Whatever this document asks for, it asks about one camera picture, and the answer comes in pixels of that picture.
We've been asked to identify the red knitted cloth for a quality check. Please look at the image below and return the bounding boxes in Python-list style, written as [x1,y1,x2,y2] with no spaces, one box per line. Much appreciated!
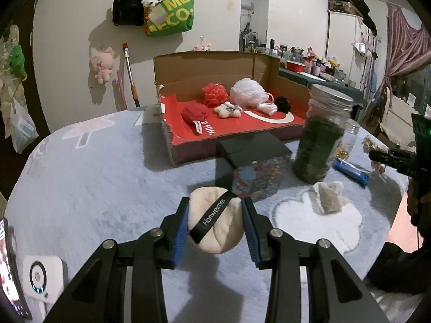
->
[181,102,209,122]

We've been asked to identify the white wardrobe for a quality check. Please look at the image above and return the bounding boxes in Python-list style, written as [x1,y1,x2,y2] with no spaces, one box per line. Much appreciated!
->
[326,11,376,92]

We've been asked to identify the red foam fruit net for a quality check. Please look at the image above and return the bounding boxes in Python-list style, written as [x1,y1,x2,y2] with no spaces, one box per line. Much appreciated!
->
[202,83,230,107]

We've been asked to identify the green plush toy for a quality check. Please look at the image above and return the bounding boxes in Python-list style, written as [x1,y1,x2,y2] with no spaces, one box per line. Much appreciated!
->
[9,44,27,81]

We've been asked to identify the wall mirror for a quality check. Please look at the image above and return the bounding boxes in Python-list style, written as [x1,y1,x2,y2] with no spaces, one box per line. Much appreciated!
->
[239,0,269,52]

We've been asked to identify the white square device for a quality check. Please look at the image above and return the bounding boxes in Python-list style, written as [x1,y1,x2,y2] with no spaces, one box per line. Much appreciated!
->
[22,255,66,304]

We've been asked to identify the crumpled white tissue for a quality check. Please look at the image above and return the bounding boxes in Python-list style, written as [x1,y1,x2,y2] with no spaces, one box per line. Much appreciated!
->
[313,181,350,215]

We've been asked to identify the red bowl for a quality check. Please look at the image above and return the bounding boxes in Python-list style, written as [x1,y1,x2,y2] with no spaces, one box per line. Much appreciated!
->
[286,61,306,73]

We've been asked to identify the colourful beauty cream box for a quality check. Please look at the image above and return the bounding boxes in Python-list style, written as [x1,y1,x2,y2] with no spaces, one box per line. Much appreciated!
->
[215,132,291,202]

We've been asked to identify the black backpack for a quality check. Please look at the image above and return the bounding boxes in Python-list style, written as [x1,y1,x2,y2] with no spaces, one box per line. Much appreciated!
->
[112,0,144,26]

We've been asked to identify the large glass jar green contents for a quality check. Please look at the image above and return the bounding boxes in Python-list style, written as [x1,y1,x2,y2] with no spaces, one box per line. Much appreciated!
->
[292,85,354,184]

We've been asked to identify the small glass jar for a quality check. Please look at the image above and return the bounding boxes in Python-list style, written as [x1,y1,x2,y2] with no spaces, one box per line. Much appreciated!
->
[337,119,360,160]

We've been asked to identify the red tipped broom handle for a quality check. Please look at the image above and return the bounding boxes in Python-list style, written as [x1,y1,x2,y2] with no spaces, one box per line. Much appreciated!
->
[122,42,140,108]

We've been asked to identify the brown cardboard box red inside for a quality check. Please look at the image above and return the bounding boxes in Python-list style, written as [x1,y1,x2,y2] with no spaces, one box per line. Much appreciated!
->
[154,51,310,166]

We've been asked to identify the dark green covered table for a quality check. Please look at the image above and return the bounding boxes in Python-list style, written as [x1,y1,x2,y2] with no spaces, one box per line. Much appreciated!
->
[278,68,364,102]

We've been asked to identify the white fluffy star plush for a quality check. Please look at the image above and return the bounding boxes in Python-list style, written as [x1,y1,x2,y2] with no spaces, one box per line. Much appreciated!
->
[213,101,242,119]

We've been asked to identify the white mesh bath pouf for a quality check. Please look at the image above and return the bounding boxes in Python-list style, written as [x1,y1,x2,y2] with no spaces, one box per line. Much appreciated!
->
[230,78,274,107]

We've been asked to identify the beige braided rope scrunchie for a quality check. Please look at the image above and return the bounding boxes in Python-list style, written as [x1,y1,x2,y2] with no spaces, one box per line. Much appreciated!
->
[362,135,389,174]

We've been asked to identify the white sock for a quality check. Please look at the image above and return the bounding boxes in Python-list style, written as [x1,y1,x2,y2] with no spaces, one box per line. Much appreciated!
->
[256,103,278,117]

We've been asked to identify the pink curtain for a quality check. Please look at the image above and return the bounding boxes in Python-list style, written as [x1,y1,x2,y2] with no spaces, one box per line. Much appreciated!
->
[373,2,430,102]

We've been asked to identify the green tote bag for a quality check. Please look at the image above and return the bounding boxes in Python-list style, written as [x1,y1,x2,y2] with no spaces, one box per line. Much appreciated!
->
[144,0,194,37]

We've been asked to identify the beige powder puff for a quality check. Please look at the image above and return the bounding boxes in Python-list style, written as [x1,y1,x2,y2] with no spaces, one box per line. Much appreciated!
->
[188,187,244,254]

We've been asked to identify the black scrunchie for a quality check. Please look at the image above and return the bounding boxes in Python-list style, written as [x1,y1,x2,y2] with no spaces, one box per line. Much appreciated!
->
[274,96,291,114]

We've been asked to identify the pink plush rabbit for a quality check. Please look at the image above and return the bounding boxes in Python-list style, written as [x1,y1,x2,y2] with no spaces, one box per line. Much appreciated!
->
[89,47,115,84]

